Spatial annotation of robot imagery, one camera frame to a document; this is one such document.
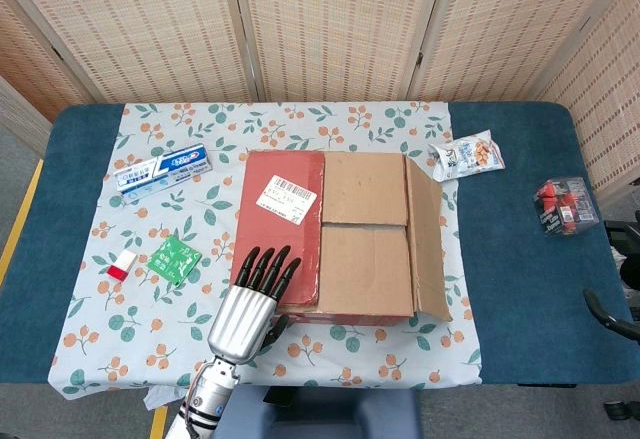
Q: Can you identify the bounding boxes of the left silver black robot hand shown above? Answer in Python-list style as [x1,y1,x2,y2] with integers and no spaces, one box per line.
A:
[207,244,304,366]

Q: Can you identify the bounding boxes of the red cardboard shipping box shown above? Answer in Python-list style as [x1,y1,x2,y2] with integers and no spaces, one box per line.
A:
[230,149,454,328]

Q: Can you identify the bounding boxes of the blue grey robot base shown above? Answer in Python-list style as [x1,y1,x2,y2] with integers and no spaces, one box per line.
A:
[212,387,424,439]

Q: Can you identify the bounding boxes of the white rectangular block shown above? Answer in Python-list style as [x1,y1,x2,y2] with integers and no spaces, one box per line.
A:
[106,250,139,281]

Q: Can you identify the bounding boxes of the blue white toothpaste box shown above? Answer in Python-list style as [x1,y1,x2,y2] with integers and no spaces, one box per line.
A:
[112,141,211,206]

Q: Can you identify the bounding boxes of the clear box with red items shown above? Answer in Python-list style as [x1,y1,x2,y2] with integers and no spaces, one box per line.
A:
[535,176,601,236]

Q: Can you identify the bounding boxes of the green tea sachet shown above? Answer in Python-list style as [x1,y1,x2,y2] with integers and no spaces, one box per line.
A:
[147,234,203,284]

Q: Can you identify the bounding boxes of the floral fruit print tablecloth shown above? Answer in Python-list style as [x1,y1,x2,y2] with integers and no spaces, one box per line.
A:
[48,101,484,394]

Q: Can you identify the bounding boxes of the white blue snack bag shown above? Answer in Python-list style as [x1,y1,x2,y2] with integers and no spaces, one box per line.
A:
[427,129,506,183]

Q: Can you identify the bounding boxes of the bamboo folding screen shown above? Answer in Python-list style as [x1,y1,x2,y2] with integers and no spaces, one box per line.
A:
[0,0,640,200]

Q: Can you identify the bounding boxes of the black chair armrest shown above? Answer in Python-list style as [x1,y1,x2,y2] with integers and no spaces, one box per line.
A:
[583,287,640,345]

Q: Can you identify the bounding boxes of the black chair back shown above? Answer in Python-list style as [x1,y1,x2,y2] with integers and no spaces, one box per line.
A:
[604,219,640,285]

